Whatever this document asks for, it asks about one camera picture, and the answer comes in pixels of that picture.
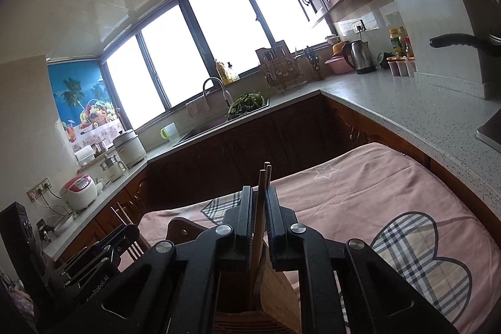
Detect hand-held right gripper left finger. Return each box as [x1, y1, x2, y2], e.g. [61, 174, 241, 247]
[59, 185, 255, 334]

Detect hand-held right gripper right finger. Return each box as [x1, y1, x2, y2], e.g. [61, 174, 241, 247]
[265, 185, 462, 334]

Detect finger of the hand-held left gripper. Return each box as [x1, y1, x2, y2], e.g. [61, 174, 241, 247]
[59, 224, 140, 273]
[65, 240, 138, 285]

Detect wooden slatted utensil holder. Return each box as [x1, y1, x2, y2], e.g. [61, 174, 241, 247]
[166, 217, 302, 334]

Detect small black device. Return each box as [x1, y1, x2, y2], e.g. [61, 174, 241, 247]
[37, 218, 55, 243]

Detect red and white rice cooker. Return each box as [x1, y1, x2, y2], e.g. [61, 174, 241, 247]
[59, 174, 96, 211]

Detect wooden base cabinets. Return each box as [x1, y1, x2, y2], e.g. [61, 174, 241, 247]
[59, 93, 486, 264]

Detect pink heart patterned tablecloth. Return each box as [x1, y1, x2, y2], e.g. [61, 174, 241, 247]
[117, 142, 476, 334]

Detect large white cooker pot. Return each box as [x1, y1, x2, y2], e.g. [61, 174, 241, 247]
[113, 128, 147, 168]

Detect kitchen sink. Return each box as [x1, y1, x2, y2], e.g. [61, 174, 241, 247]
[172, 95, 271, 147]

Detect green and white cup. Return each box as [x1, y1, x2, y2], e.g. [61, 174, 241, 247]
[160, 123, 181, 142]

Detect green leafy vegetables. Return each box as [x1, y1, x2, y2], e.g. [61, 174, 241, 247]
[227, 91, 267, 119]

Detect pink hanging towel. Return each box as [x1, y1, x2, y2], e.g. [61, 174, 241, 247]
[186, 96, 210, 117]

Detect curved metal faucet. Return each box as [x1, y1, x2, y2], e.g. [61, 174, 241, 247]
[202, 77, 231, 108]

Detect metal dish rack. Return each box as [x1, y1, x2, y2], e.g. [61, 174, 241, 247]
[262, 46, 308, 96]

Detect yellow oil bottle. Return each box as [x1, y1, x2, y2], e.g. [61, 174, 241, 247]
[214, 59, 228, 84]

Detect knife holder with knives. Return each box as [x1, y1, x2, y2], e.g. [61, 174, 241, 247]
[305, 45, 325, 81]

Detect pink plastic basin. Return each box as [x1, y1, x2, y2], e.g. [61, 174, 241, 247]
[325, 55, 355, 75]

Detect grey stone countertop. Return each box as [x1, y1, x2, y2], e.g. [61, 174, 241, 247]
[41, 70, 501, 260]

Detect wooden cutting board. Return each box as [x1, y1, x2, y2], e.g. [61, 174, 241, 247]
[256, 40, 290, 64]

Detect stainless steel electric kettle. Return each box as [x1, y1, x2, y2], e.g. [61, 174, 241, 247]
[342, 40, 378, 75]

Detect stacked plastic bowls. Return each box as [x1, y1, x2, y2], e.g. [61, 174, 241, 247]
[327, 36, 349, 57]

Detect kitchen window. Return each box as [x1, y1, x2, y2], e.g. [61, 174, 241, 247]
[100, 0, 333, 123]

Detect stainless steel stove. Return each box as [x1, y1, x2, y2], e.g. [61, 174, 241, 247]
[475, 114, 501, 144]

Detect black frying pan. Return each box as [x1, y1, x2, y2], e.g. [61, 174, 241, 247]
[428, 29, 501, 57]

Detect brown wall power outlet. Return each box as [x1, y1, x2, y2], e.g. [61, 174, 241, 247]
[27, 177, 52, 202]

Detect tropical fruit wall poster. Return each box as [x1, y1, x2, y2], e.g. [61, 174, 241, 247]
[47, 60, 126, 152]

